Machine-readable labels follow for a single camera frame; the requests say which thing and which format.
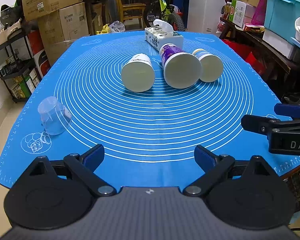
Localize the light blue paper cup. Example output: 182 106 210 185
192 49 224 82

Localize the white tissue box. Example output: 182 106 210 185
145 19 184 51

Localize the green black bicycle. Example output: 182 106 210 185
141 0 185 31

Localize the lower cardboard box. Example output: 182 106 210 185
37 2 89 65

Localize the teal plastic storage bin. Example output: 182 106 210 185
264 0 300 43

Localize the wooden chair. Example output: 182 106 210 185
115 0 146 28

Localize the blue silicone baking mat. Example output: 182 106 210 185
0 31 300 188

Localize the black metal shelf rack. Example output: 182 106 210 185
0 28 42 103

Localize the dark wooden side table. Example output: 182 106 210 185
219 17 300 99

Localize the purple paper cup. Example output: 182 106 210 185
159 43 202 89

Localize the white paper cup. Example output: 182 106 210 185
121 54 155 93

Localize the green white carton box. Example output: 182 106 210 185
228 0 256 28

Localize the yellow toy truck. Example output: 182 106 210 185
95 24 111 35

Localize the white chest freezer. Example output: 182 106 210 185
187 0 225 35

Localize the clear plastic cup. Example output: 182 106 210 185
37 96 72 136

